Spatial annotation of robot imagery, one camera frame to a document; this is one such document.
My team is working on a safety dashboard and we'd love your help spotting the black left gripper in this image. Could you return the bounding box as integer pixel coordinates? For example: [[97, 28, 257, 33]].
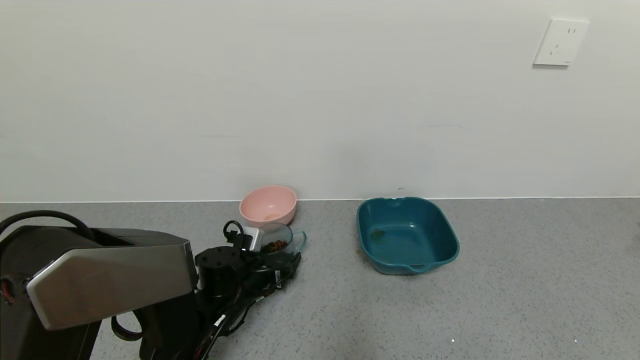
[[252, 251, 302, 290]]

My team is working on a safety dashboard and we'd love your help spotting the clear blue handled cup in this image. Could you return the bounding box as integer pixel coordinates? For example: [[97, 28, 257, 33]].
[[257, 222, 307, 257]]

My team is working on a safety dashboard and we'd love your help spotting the pink bowl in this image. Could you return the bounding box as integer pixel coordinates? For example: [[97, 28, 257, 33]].
[[239, 185, 298, 232]]

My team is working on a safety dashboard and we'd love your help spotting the teal plastic basin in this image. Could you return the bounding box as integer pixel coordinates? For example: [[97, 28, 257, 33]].
[[356, 196, 460, 276]]

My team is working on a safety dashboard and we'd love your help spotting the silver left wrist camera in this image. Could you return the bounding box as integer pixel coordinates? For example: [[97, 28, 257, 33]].
[[243, 226, 266, 252]]

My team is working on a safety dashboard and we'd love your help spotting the thin black camera cable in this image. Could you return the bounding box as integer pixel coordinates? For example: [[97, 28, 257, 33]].
[[223, 219, 247, 251]]

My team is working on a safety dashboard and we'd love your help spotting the thick black looped cable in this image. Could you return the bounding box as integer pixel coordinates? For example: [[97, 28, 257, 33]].
[[111, 314, 144, 342]]

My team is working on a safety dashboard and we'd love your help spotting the white wall socket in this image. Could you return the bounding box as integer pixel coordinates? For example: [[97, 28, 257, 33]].
[[532, 18, 591, 67]]

